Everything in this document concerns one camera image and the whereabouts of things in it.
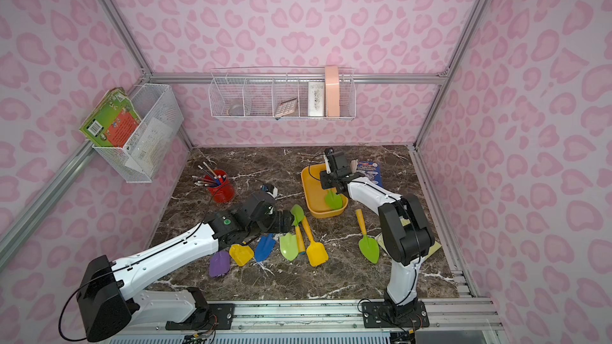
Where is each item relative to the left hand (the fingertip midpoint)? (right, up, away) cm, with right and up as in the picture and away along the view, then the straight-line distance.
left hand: (287, 215), depth 79 cm
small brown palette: (-2, +39, +16) cm, 42 cm away
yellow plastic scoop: (-17, -16, +8) cm, 25 cm away
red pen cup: (-28, +7, +16) cm, 33 cm away
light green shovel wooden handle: (0, -12, +9) cm, 15 cm away
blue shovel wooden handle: (-9, -14, +9) cm, 19 cm away
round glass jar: (-22, +40, +14) cm, 47 cm away
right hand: (+14, +13, +18) cm, 26 cm away
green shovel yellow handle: (+29, -13, +9) cm, 33 cm away
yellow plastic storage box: (+10, +3, +21) cm, 23 cm away
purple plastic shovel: (-24, -18, +4) cm, 30 cm away
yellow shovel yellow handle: (+10, -14, +7) cm, 19 cm away
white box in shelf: (+10, +42, +14) cm, 46 cm away
